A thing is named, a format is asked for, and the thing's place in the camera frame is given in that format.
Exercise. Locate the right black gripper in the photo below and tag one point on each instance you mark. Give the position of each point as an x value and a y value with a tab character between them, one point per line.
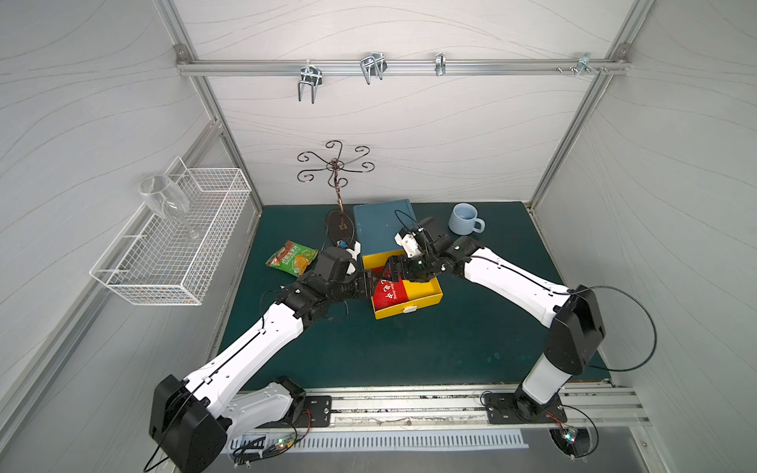
399	267

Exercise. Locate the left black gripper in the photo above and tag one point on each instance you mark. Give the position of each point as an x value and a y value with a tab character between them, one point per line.
360	284

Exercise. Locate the yellow top drawer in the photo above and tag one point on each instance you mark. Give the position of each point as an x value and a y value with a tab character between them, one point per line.
420	295

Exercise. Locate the red postcard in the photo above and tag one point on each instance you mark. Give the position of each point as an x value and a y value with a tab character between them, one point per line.
389	294

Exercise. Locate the teal drawer cabinet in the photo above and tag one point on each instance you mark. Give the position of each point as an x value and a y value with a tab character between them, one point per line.
378	224

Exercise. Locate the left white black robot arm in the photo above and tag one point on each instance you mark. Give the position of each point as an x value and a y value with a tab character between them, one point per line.
192	418

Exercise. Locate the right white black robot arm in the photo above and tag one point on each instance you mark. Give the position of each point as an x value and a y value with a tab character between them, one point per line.
572	316

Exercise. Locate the light blue mug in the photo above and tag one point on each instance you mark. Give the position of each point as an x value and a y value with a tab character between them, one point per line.
464	220

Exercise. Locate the bronze mug tree stand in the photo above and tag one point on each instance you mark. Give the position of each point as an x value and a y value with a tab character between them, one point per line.
339	223

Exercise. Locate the green snack packet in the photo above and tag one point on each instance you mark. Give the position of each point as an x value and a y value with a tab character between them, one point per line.
293	258

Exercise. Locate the white vent strip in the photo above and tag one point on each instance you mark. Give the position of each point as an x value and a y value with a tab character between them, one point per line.
425	441

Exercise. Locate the left controller wiring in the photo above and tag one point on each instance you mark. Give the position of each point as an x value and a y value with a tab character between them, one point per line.
266	443

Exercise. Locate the small metal clip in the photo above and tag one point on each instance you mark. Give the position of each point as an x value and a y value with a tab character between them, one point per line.
440	64

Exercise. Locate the metal double hook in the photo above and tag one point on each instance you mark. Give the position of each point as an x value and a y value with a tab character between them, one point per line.
311	78

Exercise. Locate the clear wine glass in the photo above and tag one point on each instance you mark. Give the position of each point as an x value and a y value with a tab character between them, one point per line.
167	200

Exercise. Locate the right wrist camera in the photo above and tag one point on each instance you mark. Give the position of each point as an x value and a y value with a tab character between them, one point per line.
410	243

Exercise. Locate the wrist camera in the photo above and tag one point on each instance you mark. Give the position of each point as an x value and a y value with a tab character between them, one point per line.
354	250
410	243

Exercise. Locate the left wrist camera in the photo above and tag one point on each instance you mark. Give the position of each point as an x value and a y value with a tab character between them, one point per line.
354	250

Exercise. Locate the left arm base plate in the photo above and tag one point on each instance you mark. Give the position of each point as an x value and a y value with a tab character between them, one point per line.
312	410

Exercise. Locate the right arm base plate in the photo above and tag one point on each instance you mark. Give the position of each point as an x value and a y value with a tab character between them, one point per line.
505	408

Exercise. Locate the white wire basket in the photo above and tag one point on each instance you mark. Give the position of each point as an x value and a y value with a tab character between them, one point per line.
152	261

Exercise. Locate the metal wire hook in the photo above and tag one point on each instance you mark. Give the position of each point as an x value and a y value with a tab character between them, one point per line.
373	66

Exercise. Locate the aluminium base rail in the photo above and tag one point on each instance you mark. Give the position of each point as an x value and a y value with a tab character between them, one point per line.
435	407

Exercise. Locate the metal bracket with bolts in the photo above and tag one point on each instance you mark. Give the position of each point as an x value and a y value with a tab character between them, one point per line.
583	66

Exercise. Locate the aluminium top rail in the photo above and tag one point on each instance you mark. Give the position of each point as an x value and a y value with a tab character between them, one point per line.
396	67

